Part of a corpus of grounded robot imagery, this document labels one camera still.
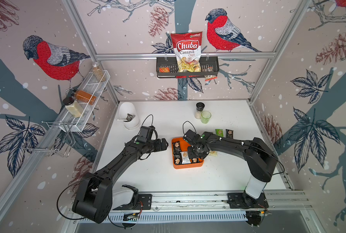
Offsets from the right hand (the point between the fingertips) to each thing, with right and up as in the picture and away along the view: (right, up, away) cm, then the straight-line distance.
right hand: (191, 155), depth 88 cm
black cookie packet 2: (-10, +5, +4) cm, 12 cm away
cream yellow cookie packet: (+14, 0, +2) cm, 14 cm away
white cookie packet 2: (+2, -3, -1) cm, 3 cm away
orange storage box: (-5, +3, +5) cm, 8 cm away
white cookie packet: (-4, -1, -2) cm, 5 cm away
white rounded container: (-45, +25, +16) cm, 54 cm away
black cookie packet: (+27, +11, +11) cm, 32 cm away
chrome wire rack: (-61, +15, -28) cm, 68 cm away
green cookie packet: (+21, +12, +13) cm, 28 cm away
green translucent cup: (+12, +24, +19) cm, 33 cm away
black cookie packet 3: (-9, -1, -2) cm, 9 cm away
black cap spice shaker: (+8, +30, +15) cm, 35 cm away
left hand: (-17, +8, -2) cm, 19 cm away
